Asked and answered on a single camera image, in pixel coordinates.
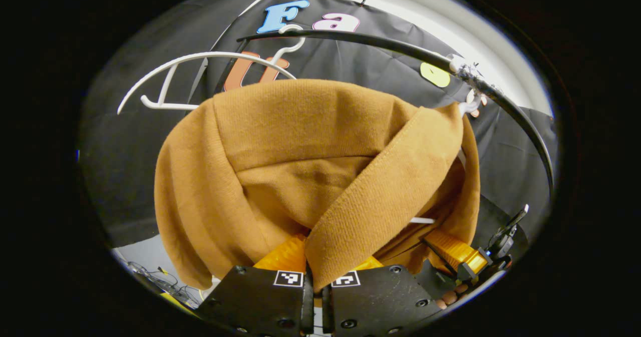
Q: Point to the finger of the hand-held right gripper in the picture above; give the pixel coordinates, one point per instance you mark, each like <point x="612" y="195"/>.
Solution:
<point x="453" y="249"/>

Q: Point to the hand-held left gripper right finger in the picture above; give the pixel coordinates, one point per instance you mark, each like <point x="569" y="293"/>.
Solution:
<point x="375" y="297"/>

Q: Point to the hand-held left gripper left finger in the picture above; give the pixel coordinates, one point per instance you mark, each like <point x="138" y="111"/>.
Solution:
<point x="260" y="297"/>

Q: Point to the brown collared shirt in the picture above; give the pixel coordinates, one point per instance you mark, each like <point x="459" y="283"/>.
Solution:
<point x="300" y="141"/>

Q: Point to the white hanger with taped hook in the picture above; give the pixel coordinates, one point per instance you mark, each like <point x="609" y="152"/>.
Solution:
<point x="468" y="107"/>

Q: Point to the white plastic hanger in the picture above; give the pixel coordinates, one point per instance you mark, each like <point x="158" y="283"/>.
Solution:
<point x="200" y="55"/>

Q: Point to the black clothes rail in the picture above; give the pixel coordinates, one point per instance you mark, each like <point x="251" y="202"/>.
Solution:
<point x="400" y="47"/>

